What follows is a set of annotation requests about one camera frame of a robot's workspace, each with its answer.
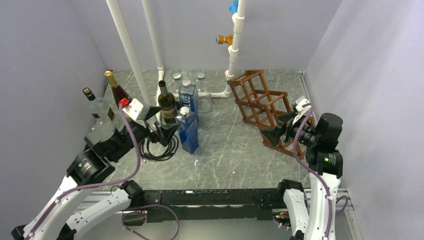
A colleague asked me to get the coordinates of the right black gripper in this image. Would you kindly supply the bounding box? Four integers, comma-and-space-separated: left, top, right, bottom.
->
260, 109, 320, 146

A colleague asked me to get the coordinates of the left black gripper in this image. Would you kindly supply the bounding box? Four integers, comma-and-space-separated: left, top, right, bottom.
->
109, 106, 181, 161

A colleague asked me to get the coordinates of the dark green wine bottle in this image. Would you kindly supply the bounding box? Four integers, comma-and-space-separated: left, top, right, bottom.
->
157, 80, 177, 124

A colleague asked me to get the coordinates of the clear square bottle black cap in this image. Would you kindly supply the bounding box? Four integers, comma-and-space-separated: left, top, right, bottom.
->
175, 106, 199, 154

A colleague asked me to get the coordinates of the blue label clear bottle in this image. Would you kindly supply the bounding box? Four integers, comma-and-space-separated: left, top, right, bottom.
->
178, 79, 199, 122

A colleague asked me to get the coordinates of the clear glass bottle white cap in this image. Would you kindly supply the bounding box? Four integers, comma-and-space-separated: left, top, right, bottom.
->
173, 73, 182, 89

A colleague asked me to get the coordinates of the dark red wine bottle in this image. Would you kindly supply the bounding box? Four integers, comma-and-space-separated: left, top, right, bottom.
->
104, 70, 132, 106

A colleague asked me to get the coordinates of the clear glass bottle silver cap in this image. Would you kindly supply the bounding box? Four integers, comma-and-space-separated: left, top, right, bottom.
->
195, 72, 212, 113

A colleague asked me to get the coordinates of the small clear bottle black cap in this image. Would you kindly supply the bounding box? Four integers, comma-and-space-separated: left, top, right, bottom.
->
82, 87, 115, 123

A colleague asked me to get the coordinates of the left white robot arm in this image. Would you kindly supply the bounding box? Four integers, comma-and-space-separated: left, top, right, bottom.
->
11, 103, 179, 240

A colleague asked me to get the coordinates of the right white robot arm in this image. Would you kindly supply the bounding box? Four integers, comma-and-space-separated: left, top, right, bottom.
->
159, 104, 343, 240

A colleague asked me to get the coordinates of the brown wooden wine rack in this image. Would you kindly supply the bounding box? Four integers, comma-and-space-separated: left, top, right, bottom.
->
226, 69, 317, 161

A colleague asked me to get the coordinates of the orange pipe valve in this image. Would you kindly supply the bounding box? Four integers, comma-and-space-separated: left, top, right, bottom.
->
215, 34, 233, 46

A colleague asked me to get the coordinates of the blue pipe valve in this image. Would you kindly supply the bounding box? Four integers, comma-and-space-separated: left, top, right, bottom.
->
228, 0, 239, 14

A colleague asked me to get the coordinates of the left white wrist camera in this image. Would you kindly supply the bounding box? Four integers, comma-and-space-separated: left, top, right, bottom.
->
118, 98, 149, 128

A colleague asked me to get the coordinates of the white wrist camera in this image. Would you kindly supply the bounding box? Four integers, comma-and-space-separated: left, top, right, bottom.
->
291, 95, 311, 125
118, 98, 149, 128

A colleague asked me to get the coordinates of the black coiled cable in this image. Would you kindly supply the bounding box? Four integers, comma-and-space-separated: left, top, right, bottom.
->
139, 135, 180, 162

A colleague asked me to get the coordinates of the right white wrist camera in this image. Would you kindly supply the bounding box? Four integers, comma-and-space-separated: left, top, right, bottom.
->
291, 95, 311, 125

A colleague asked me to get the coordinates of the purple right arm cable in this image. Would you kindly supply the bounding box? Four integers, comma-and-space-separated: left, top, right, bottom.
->
273, 105, 349, 240

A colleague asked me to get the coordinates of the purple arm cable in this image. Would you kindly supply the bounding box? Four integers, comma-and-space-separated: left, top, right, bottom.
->
24, 102, 181, 240
273, 105, 349, 240

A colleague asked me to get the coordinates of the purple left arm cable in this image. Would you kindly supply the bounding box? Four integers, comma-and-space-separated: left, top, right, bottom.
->
24, 102, 181, 240

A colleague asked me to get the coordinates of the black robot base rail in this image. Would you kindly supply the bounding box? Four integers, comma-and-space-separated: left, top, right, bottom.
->
125, 188, 287, 223

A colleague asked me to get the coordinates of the white PVC pipe frame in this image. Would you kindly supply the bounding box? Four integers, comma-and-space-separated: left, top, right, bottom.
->
105, 0, 248, 130

